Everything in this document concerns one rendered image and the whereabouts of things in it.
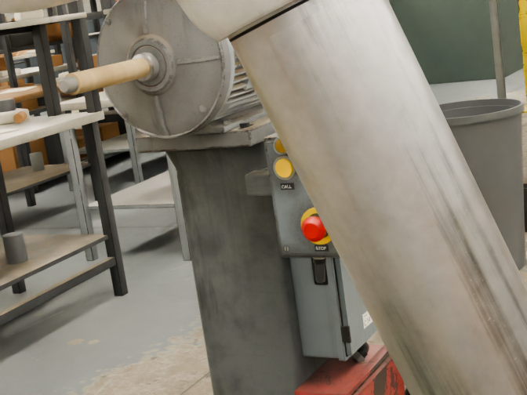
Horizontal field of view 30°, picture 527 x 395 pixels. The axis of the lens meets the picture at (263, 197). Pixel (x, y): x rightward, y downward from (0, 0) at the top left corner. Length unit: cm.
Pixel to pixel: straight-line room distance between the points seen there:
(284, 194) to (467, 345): 96
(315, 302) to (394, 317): 120
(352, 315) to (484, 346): 122
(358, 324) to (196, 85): 56
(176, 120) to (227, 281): 37
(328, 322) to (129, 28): 64
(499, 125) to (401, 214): 363
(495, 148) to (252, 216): 253
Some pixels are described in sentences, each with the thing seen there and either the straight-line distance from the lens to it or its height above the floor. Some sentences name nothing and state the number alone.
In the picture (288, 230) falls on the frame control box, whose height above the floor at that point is 97.
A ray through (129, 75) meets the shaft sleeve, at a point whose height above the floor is 124.
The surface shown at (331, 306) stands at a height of 77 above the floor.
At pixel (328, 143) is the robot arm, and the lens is 59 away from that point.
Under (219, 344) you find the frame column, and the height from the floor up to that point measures 69.
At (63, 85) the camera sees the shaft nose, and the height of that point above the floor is 125.
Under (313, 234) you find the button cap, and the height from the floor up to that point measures 97.
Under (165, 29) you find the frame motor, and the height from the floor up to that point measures 130.
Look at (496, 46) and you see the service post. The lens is 573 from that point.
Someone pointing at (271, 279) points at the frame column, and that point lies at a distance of 181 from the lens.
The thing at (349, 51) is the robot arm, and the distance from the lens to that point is 58.
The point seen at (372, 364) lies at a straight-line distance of 192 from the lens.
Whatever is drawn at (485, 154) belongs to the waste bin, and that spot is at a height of 55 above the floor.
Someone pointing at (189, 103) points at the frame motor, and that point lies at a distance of 162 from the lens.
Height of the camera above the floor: 134
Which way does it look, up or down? 12 degrees down
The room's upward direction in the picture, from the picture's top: 8 degrees counter-clockwise
